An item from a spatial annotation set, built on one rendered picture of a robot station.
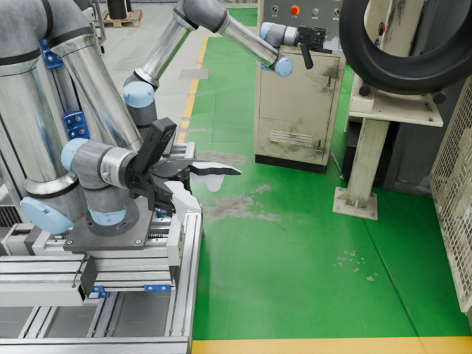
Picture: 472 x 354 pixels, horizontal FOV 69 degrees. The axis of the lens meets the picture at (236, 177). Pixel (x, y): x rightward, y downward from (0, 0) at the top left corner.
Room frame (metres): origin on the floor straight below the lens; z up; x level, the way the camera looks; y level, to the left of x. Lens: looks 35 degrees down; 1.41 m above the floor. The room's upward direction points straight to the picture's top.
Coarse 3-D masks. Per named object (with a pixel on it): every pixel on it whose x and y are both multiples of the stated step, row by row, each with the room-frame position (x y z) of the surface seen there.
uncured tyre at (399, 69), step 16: (352, 0) 1.38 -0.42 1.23; (368, 0) 1.35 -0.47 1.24; (352, 16) 1.37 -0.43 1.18; (352, 32) 1.36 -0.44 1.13; (464, 32) 1.49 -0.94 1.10; (352, 48) 1.36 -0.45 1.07; (368, 48) 1.60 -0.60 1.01; (448, 48) 1.50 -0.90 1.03; (464, 48) 1.46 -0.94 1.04; (352, 64) 1.38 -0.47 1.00; (368, 64) 1.34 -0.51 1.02; (384, 64) 1.57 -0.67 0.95; (400, 64) 1.55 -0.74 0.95; (416, 64) 1.53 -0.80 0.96; (432, 64) 1.51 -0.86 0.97; (448, 64) 1.46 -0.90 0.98; (464, 64) 1.24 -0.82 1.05; (368, 80) 1.36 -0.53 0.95; (384, 80) 1.32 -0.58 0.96; (400, 80) 1.30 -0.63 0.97; (416, 80) 1.28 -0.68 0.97; (432, 80) 1.26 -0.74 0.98; (448, 80) 1.25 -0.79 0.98
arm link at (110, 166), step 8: (112, 152) 0.56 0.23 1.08; (120, 152) 0.56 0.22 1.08; (128, 152) 0.56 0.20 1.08; (136, 152) 0.58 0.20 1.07; (104, 160) 0.55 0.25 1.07; (112, 160) 0.54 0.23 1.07; (120, 160) 0.54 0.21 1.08; (104, 168) 0.54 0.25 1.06; (112, 168) 0.53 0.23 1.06; (104, 176) 0.53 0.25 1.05; (112, 176) 0.53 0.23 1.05; (112, 184) 0.53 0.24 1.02; (120, 184) 0.53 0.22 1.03
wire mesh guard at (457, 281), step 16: (448, 128) 1.58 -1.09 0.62; (464, 144) 1.33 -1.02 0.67; (448, 160) 1.44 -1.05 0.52; (432, 176) 1.56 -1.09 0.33; (464, 176) 1.19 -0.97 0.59; (432, 192) 1.45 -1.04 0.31; (448, 192) 1.28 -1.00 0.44; (464, 192) 1.14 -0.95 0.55; (448, 208) 1.21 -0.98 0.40; (448, 240) 1.09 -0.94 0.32; (448, 256) 1.00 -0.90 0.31; (464, 256) 0.91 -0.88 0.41; (464, 304) 0.75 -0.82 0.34
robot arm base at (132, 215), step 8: (128, 208) 0.76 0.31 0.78; (136, 208) 0.79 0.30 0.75; (88, 216) 0.74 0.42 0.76; (128, 216) 0.74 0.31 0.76; (136, 216) 0.77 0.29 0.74; (88, 224) 0.73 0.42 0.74; (96, 224) 0.71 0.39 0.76; (120, 224) 0.73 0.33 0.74; (128, 224) 0.73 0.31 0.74; (96, 232) 0.71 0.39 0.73; (104, 232) 0.70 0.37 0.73; (112, 232) 0.71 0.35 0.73; (120, 232) 0.71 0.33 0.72
